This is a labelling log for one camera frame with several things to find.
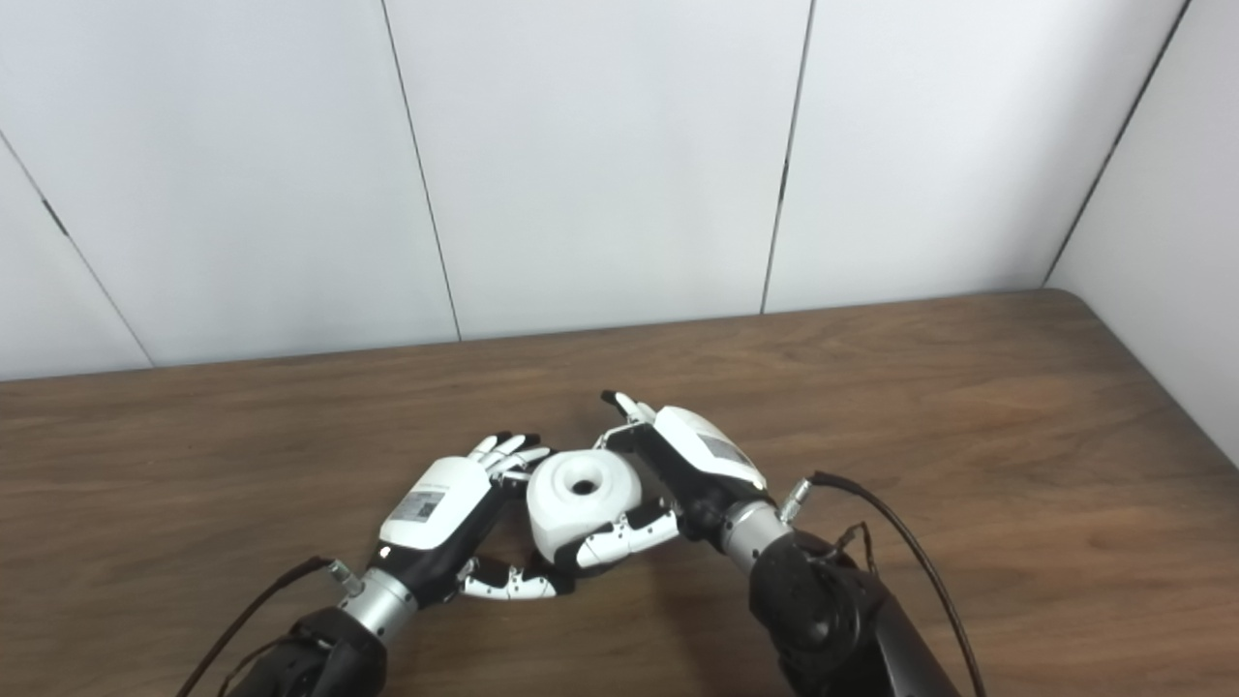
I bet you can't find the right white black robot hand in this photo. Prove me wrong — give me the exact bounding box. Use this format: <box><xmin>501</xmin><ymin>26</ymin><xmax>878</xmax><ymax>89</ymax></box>
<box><xmin>576</xmin><ymin>390</ymin><xmax>771</xmax><ymax>572</ymax></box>

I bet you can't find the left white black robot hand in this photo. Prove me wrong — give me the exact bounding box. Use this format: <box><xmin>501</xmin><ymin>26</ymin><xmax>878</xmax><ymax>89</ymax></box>
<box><xmin>366</xmin><ymin>432</ymin><xmax>559</xmax><ymax>609</ymax></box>

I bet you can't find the round white plastic piece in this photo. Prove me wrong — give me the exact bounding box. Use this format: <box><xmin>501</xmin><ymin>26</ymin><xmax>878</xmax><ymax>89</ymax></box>
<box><xmin>526</xmin><ymin>448</ymin><xmax>643</xmax><ymax>565</ymax></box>

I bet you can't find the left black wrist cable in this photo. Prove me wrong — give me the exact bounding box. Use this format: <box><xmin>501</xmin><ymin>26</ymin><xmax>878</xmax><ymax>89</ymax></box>
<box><xmin>174</xmin><ymin>555</ymin><xmax>365</xmax><ymax>697</ymax></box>

